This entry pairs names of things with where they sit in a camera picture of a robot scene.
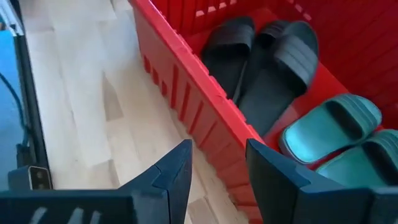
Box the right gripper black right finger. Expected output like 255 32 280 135
244 138 374 224

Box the grey table-level camera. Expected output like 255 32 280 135
7 165 53 191

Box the camera cable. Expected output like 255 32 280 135
0 72 35 169

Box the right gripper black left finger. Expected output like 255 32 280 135
119 138 193 224

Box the red plastic bin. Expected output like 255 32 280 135
129 0 398 224

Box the blue panel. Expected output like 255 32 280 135
0 29 29 190

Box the black table edge rail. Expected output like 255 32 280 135
9 0 50 170

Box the teal rubber slide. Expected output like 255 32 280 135
278 93 383 165
315 129 398 190

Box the black rubber slide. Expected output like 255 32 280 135
238 20 320 138
201 16 256 102

